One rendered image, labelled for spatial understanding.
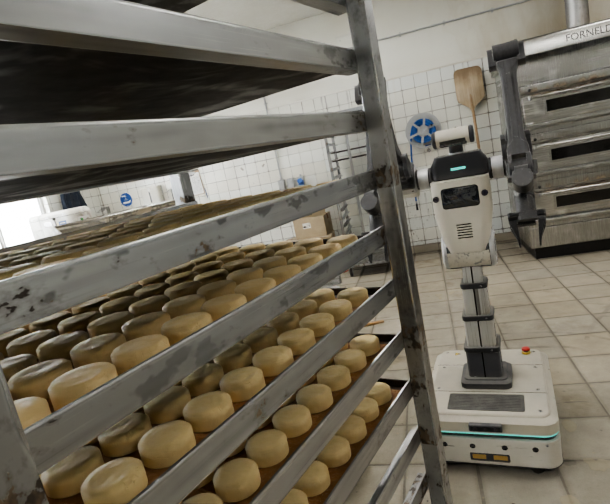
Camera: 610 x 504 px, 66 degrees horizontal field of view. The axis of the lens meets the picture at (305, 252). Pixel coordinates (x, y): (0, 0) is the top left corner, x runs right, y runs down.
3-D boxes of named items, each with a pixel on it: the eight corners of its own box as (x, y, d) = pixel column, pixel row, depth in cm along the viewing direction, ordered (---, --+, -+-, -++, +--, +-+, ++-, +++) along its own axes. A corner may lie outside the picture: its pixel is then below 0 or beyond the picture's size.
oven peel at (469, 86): (479, 250, 535) (452, 70, 523) (478, 250, 539) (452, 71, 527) (507, 246, 527) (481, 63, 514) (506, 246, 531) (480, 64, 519)
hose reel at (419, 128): (451, 203, 560) (438, 109, 540) (452, 205, 544) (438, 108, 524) (416, 209, 571) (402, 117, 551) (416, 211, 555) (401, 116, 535)
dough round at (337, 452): (318, 472, 65) (316, 459, 64) (315, 450, 70) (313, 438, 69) (354, 464, 65) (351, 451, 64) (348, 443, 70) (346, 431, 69)
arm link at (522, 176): (536, 161, 143) (505, 167, 147) (536, 144, 133) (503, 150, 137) (541, 197, 140) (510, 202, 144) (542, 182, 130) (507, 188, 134)
